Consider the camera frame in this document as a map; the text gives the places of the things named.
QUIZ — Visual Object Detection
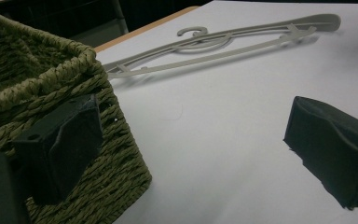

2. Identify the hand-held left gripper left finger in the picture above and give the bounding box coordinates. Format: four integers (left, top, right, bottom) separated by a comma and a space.
11, 93, 104, 206

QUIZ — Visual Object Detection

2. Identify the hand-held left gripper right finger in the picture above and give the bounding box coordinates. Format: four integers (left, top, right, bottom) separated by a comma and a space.
282, 95, 358, 211

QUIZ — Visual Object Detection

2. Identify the green woven basket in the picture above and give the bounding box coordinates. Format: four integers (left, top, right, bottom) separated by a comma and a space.
0, 7, 153, 224

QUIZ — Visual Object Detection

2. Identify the grey plastic clothes hanger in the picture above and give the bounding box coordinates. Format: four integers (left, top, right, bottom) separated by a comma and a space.
103, 13, 342, 80

